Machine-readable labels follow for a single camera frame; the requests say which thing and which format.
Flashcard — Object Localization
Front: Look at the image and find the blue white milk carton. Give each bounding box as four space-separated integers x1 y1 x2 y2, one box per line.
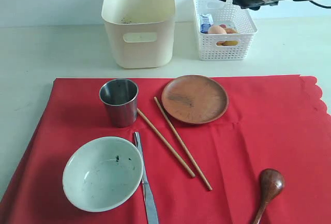
199 13 214 34

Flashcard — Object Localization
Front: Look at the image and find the brown egg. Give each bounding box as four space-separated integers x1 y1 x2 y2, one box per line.
207 25 227 35

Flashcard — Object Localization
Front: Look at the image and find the fried chicken piece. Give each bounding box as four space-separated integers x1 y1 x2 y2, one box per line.
224 28 238 34

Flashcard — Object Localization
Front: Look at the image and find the brown wooden plate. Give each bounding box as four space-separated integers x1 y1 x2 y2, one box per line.
161 75 229 125

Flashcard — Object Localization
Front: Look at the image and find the stainless steel cup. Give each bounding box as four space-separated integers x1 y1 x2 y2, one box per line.
99 78 139 128

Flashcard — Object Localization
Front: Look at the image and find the wooden chopstick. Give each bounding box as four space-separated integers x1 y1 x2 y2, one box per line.
154 96 213 191
137 109 195 178

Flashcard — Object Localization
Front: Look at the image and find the pale green bowl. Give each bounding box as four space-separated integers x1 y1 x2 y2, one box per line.
62 137 143 212

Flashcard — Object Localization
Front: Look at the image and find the metal table knife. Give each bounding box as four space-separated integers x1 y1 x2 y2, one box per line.
133 132 159 224

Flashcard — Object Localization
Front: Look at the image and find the white perforated plastic basket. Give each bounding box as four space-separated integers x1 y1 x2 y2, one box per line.
193 0 257 61

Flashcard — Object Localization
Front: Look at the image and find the cream plastic bin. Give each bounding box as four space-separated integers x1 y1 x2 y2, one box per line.
101 0 176 69

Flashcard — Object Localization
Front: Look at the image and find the red tablecloth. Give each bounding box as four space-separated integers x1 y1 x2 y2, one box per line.
1 75 330 223

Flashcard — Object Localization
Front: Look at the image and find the dark wooden spoon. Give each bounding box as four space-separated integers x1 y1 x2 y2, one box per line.
252 168 285 224

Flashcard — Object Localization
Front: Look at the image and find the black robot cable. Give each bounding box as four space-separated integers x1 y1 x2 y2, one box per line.
310 0 331 9

